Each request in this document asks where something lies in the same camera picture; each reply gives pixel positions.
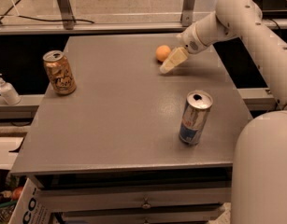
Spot orange soda can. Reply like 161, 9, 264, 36
43, 50, 77, 95

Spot orange fruit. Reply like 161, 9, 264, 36
155, 45, 171, 62

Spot white cardboard box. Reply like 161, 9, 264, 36
8, 179, 50, 224

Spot silver blue energy drink can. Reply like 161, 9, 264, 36
179, 90, 213, 146

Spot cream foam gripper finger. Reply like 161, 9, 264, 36
160, 47, 189, 74

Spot grey drawer cabinet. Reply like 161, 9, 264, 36
12, 35, 251, 224

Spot red round object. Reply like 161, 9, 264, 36
11, 187, 23, 201

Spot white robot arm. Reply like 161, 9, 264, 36
160, 0, 287, 224

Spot white pump bottle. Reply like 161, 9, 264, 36
0, 74, 21, 105

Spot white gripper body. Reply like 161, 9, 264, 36
177, 23, 208, 54

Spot black cable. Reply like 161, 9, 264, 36
0, 0, 95, 25

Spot metal railing frame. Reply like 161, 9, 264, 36
0, 0, 287, 35

